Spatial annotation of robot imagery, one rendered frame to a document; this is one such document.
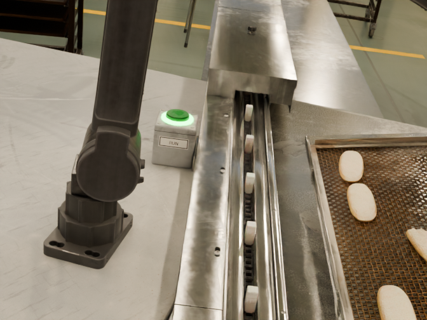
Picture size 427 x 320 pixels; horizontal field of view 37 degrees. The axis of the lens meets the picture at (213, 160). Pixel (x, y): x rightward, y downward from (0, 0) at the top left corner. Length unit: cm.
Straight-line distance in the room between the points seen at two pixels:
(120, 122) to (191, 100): 61
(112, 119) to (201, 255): 21
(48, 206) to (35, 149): 18
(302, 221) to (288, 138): 30
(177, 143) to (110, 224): 27
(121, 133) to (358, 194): 36
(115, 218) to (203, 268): 14
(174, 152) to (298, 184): 22
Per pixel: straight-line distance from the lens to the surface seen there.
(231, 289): 79
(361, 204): 90
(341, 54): 187
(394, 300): 74
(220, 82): 128
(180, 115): 107
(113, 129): 76
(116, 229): 87
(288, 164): 116
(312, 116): 138
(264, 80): 128
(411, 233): 86
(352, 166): 100
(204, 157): 104
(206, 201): 92
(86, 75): 145
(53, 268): 85
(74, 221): 85
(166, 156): 108
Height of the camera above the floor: 134
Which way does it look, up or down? 28 degrees down
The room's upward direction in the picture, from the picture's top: 8 degrees clockwise
